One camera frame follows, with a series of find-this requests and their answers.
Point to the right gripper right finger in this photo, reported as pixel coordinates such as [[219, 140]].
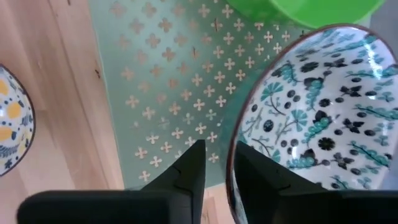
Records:
[[258, 177]]

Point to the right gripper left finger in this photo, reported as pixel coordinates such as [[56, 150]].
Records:
[[192, 168]]

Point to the teal patterned ceramic bowl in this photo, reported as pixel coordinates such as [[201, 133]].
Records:
[[326, 102]]

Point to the green plastic bowl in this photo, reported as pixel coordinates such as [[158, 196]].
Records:
[[304, 12]]

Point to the yellow patterned ceramic bowl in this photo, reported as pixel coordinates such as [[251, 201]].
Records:
[[14, 124]]

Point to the green perforated metal shelf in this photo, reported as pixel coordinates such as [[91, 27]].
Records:
[[174, 62]]

